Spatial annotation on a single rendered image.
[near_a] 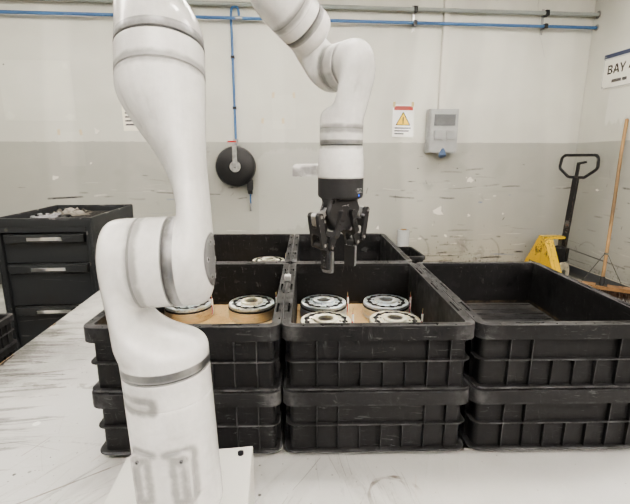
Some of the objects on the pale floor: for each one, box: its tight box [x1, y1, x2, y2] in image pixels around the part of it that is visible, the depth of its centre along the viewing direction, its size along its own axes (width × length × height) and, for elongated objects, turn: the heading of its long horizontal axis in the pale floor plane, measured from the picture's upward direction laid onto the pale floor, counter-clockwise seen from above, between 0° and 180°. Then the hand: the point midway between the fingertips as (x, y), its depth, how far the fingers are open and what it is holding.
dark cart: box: [0, 204, 134, 352], centre depth 238 cm, size 60×45×90 cm
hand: (339, 260), depth 73 cm, fingers open, 5 cm apart
